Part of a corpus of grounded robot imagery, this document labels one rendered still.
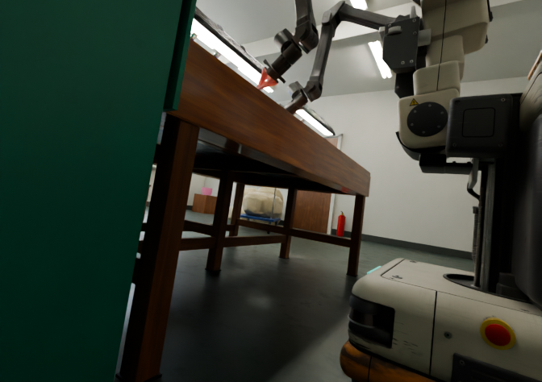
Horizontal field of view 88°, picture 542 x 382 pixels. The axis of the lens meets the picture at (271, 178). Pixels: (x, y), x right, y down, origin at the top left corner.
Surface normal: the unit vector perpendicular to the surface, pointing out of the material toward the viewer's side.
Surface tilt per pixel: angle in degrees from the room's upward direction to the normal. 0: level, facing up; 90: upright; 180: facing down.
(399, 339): 90
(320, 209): 90
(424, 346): 90
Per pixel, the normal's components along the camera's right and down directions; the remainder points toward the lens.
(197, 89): 0.84, 0.07
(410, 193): -0.53, -0.15
